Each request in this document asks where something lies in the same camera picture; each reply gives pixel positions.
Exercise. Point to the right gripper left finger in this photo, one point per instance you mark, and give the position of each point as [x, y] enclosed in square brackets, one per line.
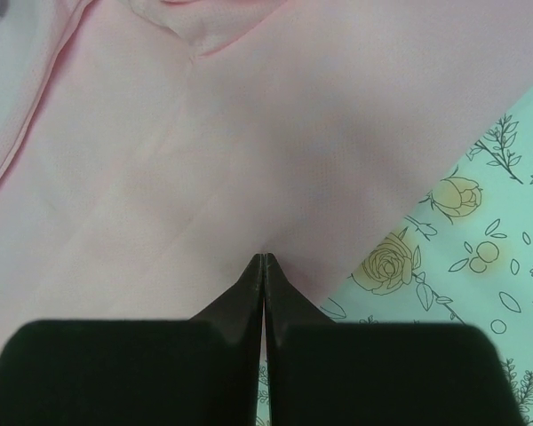
[198, 371]

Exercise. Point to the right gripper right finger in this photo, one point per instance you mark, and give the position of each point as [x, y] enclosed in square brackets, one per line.
[326, 373]

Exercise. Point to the pink t shirt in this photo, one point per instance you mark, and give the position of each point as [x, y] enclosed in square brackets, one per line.
[148, 149]

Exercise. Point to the floral table mat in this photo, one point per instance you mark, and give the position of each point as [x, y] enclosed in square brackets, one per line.
[463, 255]

